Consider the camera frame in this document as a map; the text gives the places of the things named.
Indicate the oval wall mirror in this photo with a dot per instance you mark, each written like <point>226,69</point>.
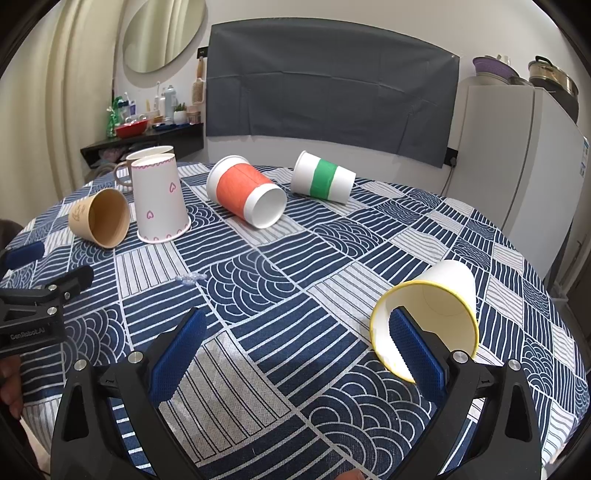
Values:
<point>160,31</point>

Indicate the grey cloth covered television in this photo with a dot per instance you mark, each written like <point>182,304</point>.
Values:
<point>334,81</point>

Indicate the red bowl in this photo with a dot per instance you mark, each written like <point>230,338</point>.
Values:
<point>130,130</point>

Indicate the yellow rimmed white paper cup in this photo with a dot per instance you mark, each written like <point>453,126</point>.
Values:
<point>442,300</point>

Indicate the white cup green band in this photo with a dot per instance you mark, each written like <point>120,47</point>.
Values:
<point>320,179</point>

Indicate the steel cooking pot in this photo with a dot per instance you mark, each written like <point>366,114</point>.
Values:
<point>543,73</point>

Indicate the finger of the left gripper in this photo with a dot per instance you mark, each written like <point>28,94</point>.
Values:
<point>63,288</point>
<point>13,259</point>

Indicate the beige curtain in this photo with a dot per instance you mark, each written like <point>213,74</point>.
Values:
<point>54,96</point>

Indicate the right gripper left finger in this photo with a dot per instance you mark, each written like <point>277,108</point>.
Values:
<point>87,443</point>

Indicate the purple pot on fridge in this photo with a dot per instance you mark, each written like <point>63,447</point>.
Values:
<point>488,65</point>

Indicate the beige ceramic mug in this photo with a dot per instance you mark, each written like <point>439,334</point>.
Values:
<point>137,155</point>

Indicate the blue white patterned tablecloth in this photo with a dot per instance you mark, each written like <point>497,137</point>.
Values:
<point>286,384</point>

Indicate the small potted plant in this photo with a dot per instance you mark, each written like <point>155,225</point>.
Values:
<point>180,114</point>

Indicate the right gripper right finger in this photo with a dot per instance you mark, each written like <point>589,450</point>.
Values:
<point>506,443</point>

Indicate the white cup orange band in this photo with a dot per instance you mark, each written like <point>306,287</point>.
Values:
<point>238,187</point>

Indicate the white refrigerator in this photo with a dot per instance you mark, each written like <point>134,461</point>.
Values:
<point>521,163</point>

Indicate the person left hand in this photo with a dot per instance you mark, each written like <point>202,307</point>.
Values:
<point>11,385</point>

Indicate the black side shelf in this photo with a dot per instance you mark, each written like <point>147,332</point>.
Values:
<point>186,140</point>

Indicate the brown kraft paper cup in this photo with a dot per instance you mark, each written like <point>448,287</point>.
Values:
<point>102,219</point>

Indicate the crumpled clear plastic scrap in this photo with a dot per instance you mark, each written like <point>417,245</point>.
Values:
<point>191,278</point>

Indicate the white cup pink hearts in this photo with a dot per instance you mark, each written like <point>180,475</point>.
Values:
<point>160,209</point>

